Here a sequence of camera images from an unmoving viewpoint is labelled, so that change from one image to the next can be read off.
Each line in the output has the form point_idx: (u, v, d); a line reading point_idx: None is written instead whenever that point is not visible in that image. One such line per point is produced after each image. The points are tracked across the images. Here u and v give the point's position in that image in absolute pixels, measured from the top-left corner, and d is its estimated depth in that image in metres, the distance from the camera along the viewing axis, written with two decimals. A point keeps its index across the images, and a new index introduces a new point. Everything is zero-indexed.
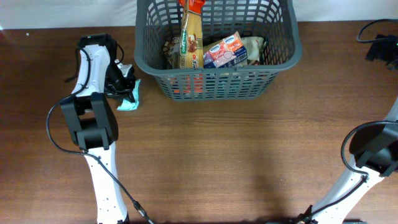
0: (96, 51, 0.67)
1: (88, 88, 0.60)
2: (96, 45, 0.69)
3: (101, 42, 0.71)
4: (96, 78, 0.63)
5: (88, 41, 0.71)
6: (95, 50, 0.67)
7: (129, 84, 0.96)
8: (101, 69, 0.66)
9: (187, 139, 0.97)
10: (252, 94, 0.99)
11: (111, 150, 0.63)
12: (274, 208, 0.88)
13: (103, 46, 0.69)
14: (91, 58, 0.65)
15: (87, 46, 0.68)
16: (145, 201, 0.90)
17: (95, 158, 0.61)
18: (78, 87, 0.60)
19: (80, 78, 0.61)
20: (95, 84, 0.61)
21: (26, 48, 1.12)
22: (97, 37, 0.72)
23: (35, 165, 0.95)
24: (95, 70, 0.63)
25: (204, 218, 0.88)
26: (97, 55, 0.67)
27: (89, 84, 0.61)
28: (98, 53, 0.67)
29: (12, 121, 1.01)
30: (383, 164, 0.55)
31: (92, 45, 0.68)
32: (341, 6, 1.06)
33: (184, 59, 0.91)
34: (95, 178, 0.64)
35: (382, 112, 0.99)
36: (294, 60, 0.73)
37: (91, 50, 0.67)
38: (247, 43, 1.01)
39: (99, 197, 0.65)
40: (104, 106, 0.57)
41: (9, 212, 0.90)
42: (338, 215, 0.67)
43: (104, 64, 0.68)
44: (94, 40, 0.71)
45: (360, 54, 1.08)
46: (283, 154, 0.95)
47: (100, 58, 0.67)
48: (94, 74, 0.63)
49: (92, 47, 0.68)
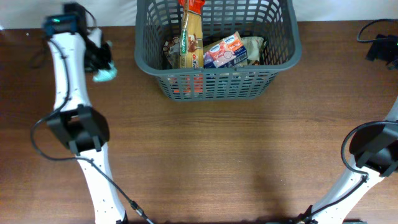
0: (69, 46, 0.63)
1: (71, 99, 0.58)
2: (66, 35, 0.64)
3: (71, 27, 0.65)
4: (76, 83, 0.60)
5: (57, 28, 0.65)
6: (67, 44, 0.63)
7: (106, 56, 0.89)
8: (79, 66, 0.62)
9: (187, 139, 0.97)
10: (252, 94, 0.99)
11: (103, 152, 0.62)
12: (274, 208, 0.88)
13: (75, 35, 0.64)
14: (64, 56, 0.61)
15: (58, 40, 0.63)
16: (145, 201, 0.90)
17: (88, 161, 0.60)
18: (61, 101, 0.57)
19: (60, 86, 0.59)
20: (77, 91, 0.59)
21: (26, 47, 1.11)
22: (66, 21, 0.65)
23: (35, 165, 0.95)
24: (72, 70, 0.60)
25: (204, 218, 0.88)
26: (72, 50, 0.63)
27: (71, 94, 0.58)
28: (73, 47, 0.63)
29: (12, 121, 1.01)
30: (383, 164, 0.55)
31: (63, 38, 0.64)
32: (341, 6, 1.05)
33: (184, 59, 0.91)
34: (90, 181, 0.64)
35: (381, 112, 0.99)
36: (294, 60, 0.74)
37: (63, 44, 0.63)
38: (247, 43, 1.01)
39: (96, 199, 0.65)
40: (93, 119, 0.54)
41: (9, 211, 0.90)
42: (338, 215, 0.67)
43: (80, 57, 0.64)
44: (63, 25, 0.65)
45: (360, 53, 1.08)
46: (283, 154, 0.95)
47: (74, 53, 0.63)
48: (73, 79, 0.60)
49: (64, 40, 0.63)
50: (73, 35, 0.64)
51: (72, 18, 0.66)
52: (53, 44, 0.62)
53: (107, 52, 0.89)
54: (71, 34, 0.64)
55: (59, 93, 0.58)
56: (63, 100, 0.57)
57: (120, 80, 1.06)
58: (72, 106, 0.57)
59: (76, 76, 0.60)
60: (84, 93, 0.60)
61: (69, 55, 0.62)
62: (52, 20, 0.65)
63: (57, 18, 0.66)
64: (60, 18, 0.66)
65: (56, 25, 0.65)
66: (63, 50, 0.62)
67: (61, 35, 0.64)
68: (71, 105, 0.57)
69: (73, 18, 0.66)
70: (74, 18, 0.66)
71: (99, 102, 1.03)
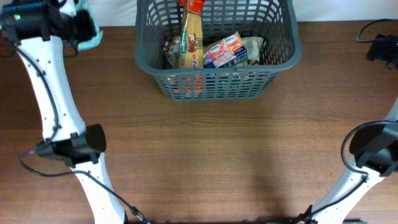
0: (45, 57, 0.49)
1: (61, 127, 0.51)
2: (38, 40, 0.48)
3: (40, 24, 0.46)
4: (63, 106, 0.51)
5: (18, 25, 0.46)
6: (40, 53, 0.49)
7: (88, 27, 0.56)
8: (62, 82, 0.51)
9: (187, 139, 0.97)
10: (252, 93, 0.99)
11: (101, 163, 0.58)
12: (274, 209, 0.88)
13: (50, 40, 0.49)
14: (42, 72, 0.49)
15: (27, 46, 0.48)
16: (145, 201, 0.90)
17: (85, 174, 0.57)
18: (50, 129, 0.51)
19: (44, 111, 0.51)
20: (66, 117, 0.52)
21: None
22: (29, 13, 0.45)
23: (35, 166, 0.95)
24: (55, 89, 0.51)
25: (204, 218, 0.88)
26: (50, 62, 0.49)
27: (60, 121, 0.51)
28: (50, 58, 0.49)
29: (12, 120, 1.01)
30: (383, 165, 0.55)
31: (32, 43, 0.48)
32: (341, 6, 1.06)
33: (184, 59, 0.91)
34: (88, 191, 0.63)
35: (381, 112, 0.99)
36: (294, 60, 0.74)
37: (36, 54, 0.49)
38: (247, 43, 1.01)
39: (95, 206, 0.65)
40: (87, 143, 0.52)
41: (9, 212, 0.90)
42: (338, 215, 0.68)
43: (61, 66, 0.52)
44: (27, 21, 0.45)
45: (360, 54, 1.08)
46: (283, 154, 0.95)
47: (54, 67, 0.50)
48: (60, 101, 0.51)
49: (37, 48, 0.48)
50: (48, 40, 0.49)
51: (37, 7, 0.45)
52: (21, 53, 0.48)
53: (87, 20, 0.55)
54: (45, 39, 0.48)
55: (45, 120, 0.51)
56: (51, 130, 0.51)
57: (120, 80, 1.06)
58: (63, 134, 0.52)
59: (63, 98, 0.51)
60: (74, 114, 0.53)
61: (48, 71, 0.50)
62: (5, 9, 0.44)
63: (15, 5, 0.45)
64: (19, 5, 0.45)
65: (18, 22, 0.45)
66: (38, 63, 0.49)
67: (30, 40, 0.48)
68: (63, 135, 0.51)
69: (39, 9, 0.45)
70: (38, 9, 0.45)
71: (99, 102, 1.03)
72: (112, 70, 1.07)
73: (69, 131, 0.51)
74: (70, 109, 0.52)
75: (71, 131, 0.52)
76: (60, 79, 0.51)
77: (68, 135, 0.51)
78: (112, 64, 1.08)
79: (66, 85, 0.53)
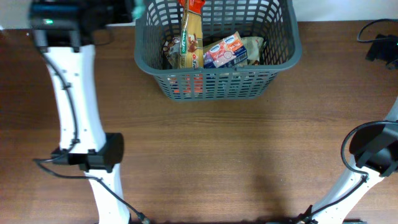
0: (72, 70, 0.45)
1: (80, 140, 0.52)
2: (68, 50, 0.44)
3: (73, 33, 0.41)
4: (84, 121, 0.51)
5: (48, 29, 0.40)
6: (68, 66, 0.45)
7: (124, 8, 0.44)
8: (87, 96, 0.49)
9: (187, 139, 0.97)
10: (252, 94, 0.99)
11: (115, 173, 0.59)
12: (274, 209, 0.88)
13: (80, 51, 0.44)
14: (68, 86, 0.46)
15: (54, 56, 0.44)
16: (145, 201, 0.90)
17: (97, 180, 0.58)
18: (68, 139, 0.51)
19: (65, 122, 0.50)
20: (87, 133, 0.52)
21: (27, 48, 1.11)
22: (62, 22, 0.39)
23: (35, 165, 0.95)
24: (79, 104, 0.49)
25: (204, 218, 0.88)
26: (77, 75, 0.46)
27: (79, 134, 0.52)
28: (77, 71, 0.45)
29: (12, 121, 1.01)
30: (383, 164, 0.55)
31: (61, 54, 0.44)
32: (341, 5, 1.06)
33: (184, 59, 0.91)
34: (98, 196, 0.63)
35: (382, 112, 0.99)
36: (294, 60, 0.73)
37: (63, 66, 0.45)
38: (247, 43, 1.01)
39: (102, 210, 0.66)
40: (104, 160, 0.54)
41: (9, 211, 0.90)
42: (338, 215, 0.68)
43: (89, 76, 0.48)
44: (58, 28, 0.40)
45: (360, 54, 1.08)
46: (283, 154, 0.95)
47: (81, 81, 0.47)
48: (82, 116, 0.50)
49: (64, 60, 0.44)
50: (78, 52, 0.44)
51: (68, 15, 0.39)
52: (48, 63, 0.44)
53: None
54: (75, 51, 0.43)
55: (64, 130, 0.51)
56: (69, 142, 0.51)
57: (120, 80, 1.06)
58: (81, 147, 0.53)
59: (85, 113, 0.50)
60: (96, 127, 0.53)
61: (73, 84, 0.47)
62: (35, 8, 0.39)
63: (47, 4, 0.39)
64: (51, 12, 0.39)
65: (48, 27, 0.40)
66: (64, 74, 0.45)
67: (60, 48, 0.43)
68: (80, 147, 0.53)
69: (72, 16, 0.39)
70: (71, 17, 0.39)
71: (99, 102, 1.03)
72: (112, 70, 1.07)
73: (86, 145, 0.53)
74: (91, 123, 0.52)
75: (89, 147, 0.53)
76: (85, 94, 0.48)
77: (85, 150, 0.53)
78: (112, 64, 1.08)
79: (92, 95, 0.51)
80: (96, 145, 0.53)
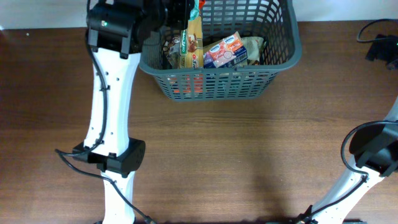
0: (114, 74, 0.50)
1: (104, 143, 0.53)
2: (115, 55, 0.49)
3: (124, 38, 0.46)
4: (113, 124, 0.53)
5: (102, 31, 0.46)
6: (111, 69, 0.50)
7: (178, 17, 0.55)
8: (122, 102, 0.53)
9: (186, 139, 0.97)
10: (252, 94, 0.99)
11: (129, 177, 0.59)
12: (274, 209, 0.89)
13: (127, 58, 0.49)
14: (106, 87, 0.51)
15: (101, 58, 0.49)
16: (145, 201, 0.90)
17: (110, 182, 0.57)
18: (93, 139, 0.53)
19: (95, 121, 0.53)
20: (112, 137, 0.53)
21: (27, 48, 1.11)
22: (118, 25, 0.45)
23: (35, 165, 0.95)
24: (112, 107, 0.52)
25: (204, 218, 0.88)
26: (117, 80, 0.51)
27: (105, 137, 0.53)
28: (119, 76, 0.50)
29: (12, 121, 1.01)
30: (383, 164, 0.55)
31: (108, 57, 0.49)
32: (341, 5, 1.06)
33: (184, 59, 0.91)
34: (108, 195, 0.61)
35: (381, 112, 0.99)
36: (294, 60, 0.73)
37: (107, 68, 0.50)
38: (247, 43, 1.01)
39: (109, 211, 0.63)
40: (120, 168, 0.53)
41: (9, 211, 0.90)
42: (338, 215, 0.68)
43: (127, 84, 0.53)
44: (113, 31, 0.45)
45: (360, 53, 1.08)
46: (283, 154, 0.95)
47: (119, 85, 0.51)
48: (112, 119, 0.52)
49: (109, 63, 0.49)
50: (125, 58, 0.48)
51: (125, 22, 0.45)
52: (94, 61, 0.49)
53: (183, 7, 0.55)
54: (122, 57, 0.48)
55: (92, 130, 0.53)
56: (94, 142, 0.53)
57: None
58: (102, 149, 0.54)
59: (116, 119, 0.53)
60: (122, 134, 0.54)
61: (112, 88, 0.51)
62: (98, 13, 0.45)
63: (111, 10, 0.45)
64: (112, 17, 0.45)
65: (104, 29, 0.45)
66: (106, 76, 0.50)
67: (108, 52, 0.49)
68: (102, 149, 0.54)
69: (127, 24, 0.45)
70: (130, 22, 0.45)
71: None
72: None
73: (108, 149, 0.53)
74: (119, 129, 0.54)
75: (111, 151, 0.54)
76: (120, 101, 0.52)
77: (106, 152, 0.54)
78: None
79: (126, 102, 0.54)
80: (117, 150, 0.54)
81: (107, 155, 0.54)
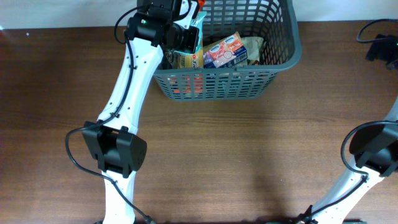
0: (143, 56, 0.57)
1: (118, 117, 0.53)
2: (147, 43, 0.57)
3: (155, 37, 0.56)
4: (132, 100, 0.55)
5: (140, 27, 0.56)
6: (142, 52, 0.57)
7: (190, 43, 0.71)
8: (143, 84, 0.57)
9: (186, 139, 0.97)
10: (252, 94, 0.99)
11: (131, 178, 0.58)
12: (274, 208, 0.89)
13: (157, 46, 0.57)
14: (134, 66, 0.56)
15: (134, 44, 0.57)
16: (145, 200, 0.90)
17: (112, 183, 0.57)
18: (109, 112, 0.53)
19: (115, 96, 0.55)
20: (128, 112, 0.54)
21: (27, 48, 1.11)
22: (153, 25, 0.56)
23: (35, 165, 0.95)
24: (134, 85, 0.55)
25: (204, 218, 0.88)
26: (145, 63, 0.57)
27: (121, 111, 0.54)
28: (147, 59, 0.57)
29: (12, 120, 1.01)
30: (383, 164, 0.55)
31: (140, 43, 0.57)
32: (341, 5, 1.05)
33: (184, 59, 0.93)
34: (109, 195, 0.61)
35: (381, 112, 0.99)
36: (294, 60, 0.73)
37: (138, 51, 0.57)
38: (247, 43, 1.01)
39: (108, 211, 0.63)
40: (129, 144, 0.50)
41: (9, 211, 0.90)
42: (338, 215, 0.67)
43: (151, 71, 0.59)
44: (148, 28, 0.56)
45: (360, 53, 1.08)
46: (283, 154, 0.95)
47: (146, 68, 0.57)
48: (132, 96, 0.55)
49: (140, 47, 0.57)
50: (154, 45, 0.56)
51: (159, 24, 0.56)
52: (127, 46, 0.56)
53: (194, 37, 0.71)
54: (152, 45, 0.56)
55: (110, 104, 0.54)
56: (109, 115, 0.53)
57: None
58: (116, 124, 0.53)
59: (135, 96, 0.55)
60: (136, 114, 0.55)
61: (138, 68, 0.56)
62: (138, 16, 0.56)
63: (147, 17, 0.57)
64: (150, 18, 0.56)
65: (142, 25, 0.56)
66: (136, 58, 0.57)
67: (142, 40, 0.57)
68: (114, 124, 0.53)
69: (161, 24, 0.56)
70: (163, 23, 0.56)
71: (99, 102, 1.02)
72: (112, 70, 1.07)
73: (122, 124, 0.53)
74: (135, 107, 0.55)
75: (124, 125, 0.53)
76: (143, 82, 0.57)
77: (119, 127, 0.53)
78: (112, 64, 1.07)
79: (145, 88, 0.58)
80: (130, 126, 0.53)
81: (119, 129, 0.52)
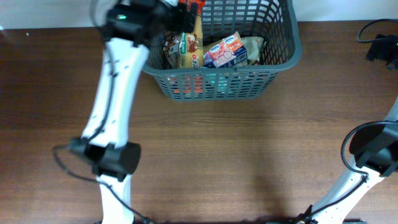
0: (124, 61, 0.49)
1: (104, 132, 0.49)
2: (128, 44, 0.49)
3: (137, 33, 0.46)
4: (117, 112, 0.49)
5: (117, 24, 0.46)
6: (122, 56, 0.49)
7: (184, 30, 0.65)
8: (129, 91, 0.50)
9: (186, 139, 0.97)
10: (252, 94, 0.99)
11: (125, 181, 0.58)
12: (274, 208, 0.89)
13: (138, 46, 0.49)
14: (115, 73, 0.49)
15: (114, 46, 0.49)
16: (145, 200, 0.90)
17: (107, 187, 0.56)
18: (93, 129, 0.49)
19: (99, 109, 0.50)
20: (114, 126, 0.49)
21: (27, 47, 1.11)
22: (135, 20, 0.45)
23: (35, 165, 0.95)
24: (117, 95, 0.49)
25: (204, 218, 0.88)
26: (127, 67, 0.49)
27: (106, 126, 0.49)
28: (129, 63, 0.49)
29: (12, 120, 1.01)
30: (382, 164, 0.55)
31: (121, 45, 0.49)
32: (341, 5, 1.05)
33: (184, 58, 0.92)
34: (105, 198, 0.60)
35: (381, 112, 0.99)
36: (294, 60, 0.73)
37: (118, 55, 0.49)
38: (247, 43, 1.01)
39: (106, 213, 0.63)
40: (119, 160, 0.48)
41: (9, 211, 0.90)
42: (338, 215, 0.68)
43: (136, 71, 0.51)
44: (128, 23, 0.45)
45: (360, 53, 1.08)
46: (283, 154, 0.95)
47: (129, 73, 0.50)
48: (115, 107, 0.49)
49: (121, 50, 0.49)
50: (137, 47, 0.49)
51: (142, 18, 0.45)
52: (107, 49, 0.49)
53: None
54: (134, 45, 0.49)
55: (94, 118, 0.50)
56: (94, 131, 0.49)
57: None
58: (102, 140, 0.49)
59: (120, 107, 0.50)
60: (124, 125, 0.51)
61: (120, 74, 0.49)
62: (117, 9, 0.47)
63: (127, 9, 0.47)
64: (129, 12, 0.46)
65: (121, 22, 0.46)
66: (116, 63, 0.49)
67: (122, 41, 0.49)
68: (101, 140, 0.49)
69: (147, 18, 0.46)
70: (147, 17, 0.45)
71: None
72: None
73: (109, 139, 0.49)
74: (122, 119, 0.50)
75: (111, 140, 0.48)
76: (127, 89, 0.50)
77: (106, 142, 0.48)
78: None
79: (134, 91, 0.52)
80: (118, 140, 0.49)
81: (106, 146, 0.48)
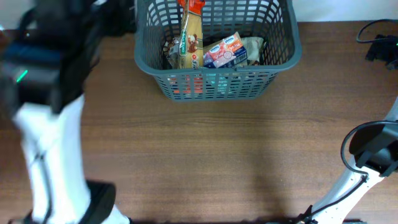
0: (48, 137, 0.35)
1: (56, 211, 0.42)
2: (43, 114, 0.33)
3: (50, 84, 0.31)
4: (63, 191, 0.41)
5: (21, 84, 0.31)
6: (43, 129, 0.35)
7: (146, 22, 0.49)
8: (68, 163, 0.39)
9: (187, 139, 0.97)
10: (252, 94, 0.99)
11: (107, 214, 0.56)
12: (275, 208, 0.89)
13: (60, 114, 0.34)
14: (42, 156, 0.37)
15: (25, 117, 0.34)
16: (145, 200, 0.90)
17: None
18: (42, 209, 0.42)
19: (38, 191, 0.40)
20: (64, 203, 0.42)
21: None
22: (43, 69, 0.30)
23: None
24: (54, 177, 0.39)
25: (204, 218, 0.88)
26: (55, 142, 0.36)
27: (55, 206, 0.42)
28: (56, 137, 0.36)
29: None
30: (383, 164, 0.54)
31: (34, 112, 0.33)
32: (341, 5, 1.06)
33: (184, 60, 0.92)
34: None
35: (381, 112, 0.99)
36: (294, 60, 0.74)
37: (37, 132, 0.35)
38: (247, 43, 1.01)
39: None
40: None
41: None
42: (338, 216, 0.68)
43: (72, 122, 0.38)
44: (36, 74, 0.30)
45: (360, 53, 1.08)
46: (283, 154, 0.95)
47: (60, 149, 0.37)
48: (59, 189, 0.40)
49: (38, 125, 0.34)
50: (57, 117, 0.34)
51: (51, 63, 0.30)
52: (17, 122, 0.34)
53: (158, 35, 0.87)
54: (53, 116, 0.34)
55: (38, 199, 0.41)
56: (45, 213, 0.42)
57: (120, 80, 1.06)
58: (60, 218, 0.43)
59: (65, 186, 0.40)
60: (76, 193, 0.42)
61: (48, 155, 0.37)
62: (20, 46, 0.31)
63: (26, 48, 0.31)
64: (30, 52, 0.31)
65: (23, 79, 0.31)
66: (38, 143, 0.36)
67: (35, 109, 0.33)
68: (58, 218, 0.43)
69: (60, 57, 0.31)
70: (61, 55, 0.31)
71: None
72: None
73: (65, 215, 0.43)
74: (72, 191, 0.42)
75: (69, 216, 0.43)
76: (65, 163, 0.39)
77: (64, 220, 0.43)
78: None
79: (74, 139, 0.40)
80: (76, 213, 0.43)
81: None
